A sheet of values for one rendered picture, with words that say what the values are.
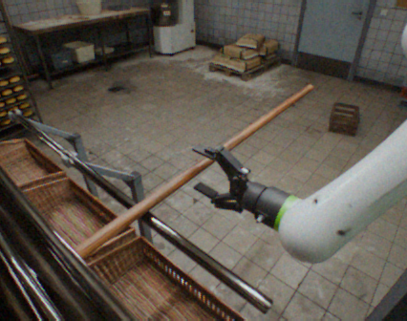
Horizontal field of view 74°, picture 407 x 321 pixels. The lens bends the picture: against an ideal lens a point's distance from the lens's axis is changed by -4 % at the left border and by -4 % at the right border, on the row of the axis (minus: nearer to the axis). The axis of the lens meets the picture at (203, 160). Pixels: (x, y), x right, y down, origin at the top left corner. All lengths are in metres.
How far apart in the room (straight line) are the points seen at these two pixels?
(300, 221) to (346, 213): 0.07
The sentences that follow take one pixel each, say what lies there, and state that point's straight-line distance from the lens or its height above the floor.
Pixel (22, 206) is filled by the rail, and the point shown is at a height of 1.43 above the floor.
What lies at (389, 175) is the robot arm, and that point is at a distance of 0.50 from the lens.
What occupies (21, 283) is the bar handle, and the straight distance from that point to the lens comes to 0.28.
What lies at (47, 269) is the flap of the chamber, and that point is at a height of 1.41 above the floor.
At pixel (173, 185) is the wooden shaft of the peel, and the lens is 0.71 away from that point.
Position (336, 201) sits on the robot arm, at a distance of 0.50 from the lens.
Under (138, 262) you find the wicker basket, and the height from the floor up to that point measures 0.60.
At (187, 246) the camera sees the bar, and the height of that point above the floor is 1.17.
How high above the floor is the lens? 1.68
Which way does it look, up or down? 37 degrees down
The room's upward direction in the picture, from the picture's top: straight up
